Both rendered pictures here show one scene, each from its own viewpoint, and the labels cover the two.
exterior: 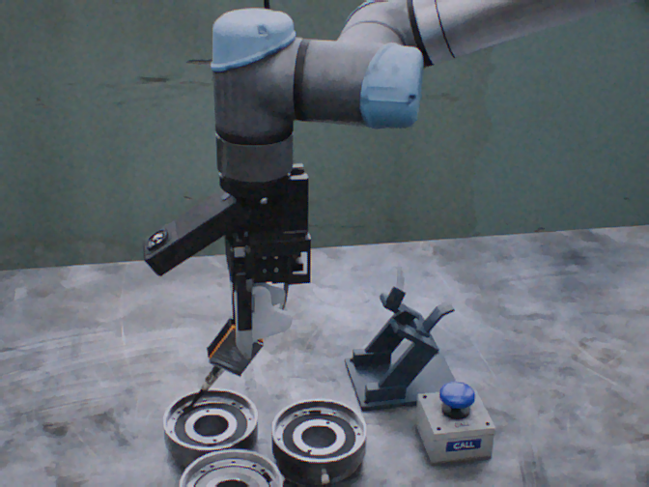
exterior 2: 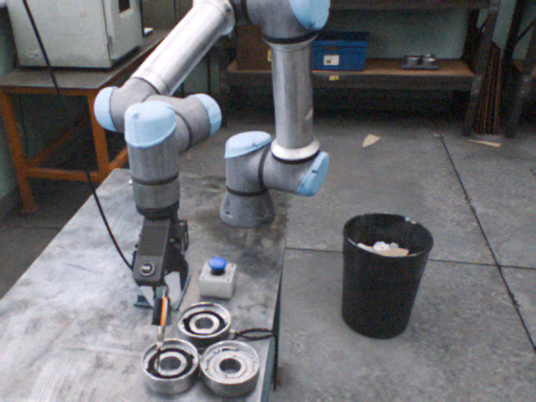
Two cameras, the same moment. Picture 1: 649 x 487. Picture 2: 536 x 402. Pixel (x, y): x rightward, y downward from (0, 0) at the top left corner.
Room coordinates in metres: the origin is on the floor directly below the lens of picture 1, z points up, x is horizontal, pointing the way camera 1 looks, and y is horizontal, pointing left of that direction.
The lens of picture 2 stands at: (0.45, 0.74, 1.53)
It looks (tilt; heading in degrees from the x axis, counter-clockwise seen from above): 31 degrees down; 294
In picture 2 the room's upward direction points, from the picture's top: 2 degrees counter-clockwise
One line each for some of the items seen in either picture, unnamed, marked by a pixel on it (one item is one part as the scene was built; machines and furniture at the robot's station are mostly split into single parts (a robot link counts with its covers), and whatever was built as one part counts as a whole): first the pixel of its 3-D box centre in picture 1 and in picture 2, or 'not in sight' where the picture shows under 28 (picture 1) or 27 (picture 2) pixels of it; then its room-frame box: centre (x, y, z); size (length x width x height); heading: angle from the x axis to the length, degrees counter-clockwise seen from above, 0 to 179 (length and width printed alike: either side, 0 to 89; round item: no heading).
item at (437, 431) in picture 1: (459, 424); (218, 278); (0.82, -0.16, 0.82); 0.08 x 0.07 x 0.05; 101
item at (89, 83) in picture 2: not in sight; (104, 112); (2.48, -2.22, 0.39); 1.50 x 0.62 x 0.78; 101
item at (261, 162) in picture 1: (254, 151); (154, 189); (0.84, 0.07, 1.15); 0.08 x 0.08 x 0.05
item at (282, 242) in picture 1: (263, 224); (161, 230); (0.83, 0.06, 1.07); 0.09 x 0.08 x 0.12; 101
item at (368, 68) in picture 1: (362, 78); (180, 122); (0.83, -0.03, 1.23); 0.11 x 0.11 x 0.08; 80
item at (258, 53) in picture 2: not in sight; (262, 40); (1.77, -3.48, 0.64); 0.49 x 0.40 x 0.37; 16
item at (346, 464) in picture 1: (319, 443); (204, 326); (0.79, 0.00, 0.82); 0.10 x 0.10 x 0.04
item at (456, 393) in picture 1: (456, 407); (217, 269); (0.82, -0.15, 0.85); 0.04 x 0.04 x 0.05
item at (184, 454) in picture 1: (211, 431); (170, 367); (0.81, 0.12, 0.82); 0.10 x 0.10 x 0.04
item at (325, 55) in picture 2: not in sight; (332, 51); (1.25, -3.60, 0.56); 0.52 x 0.38 x 0.22; 8
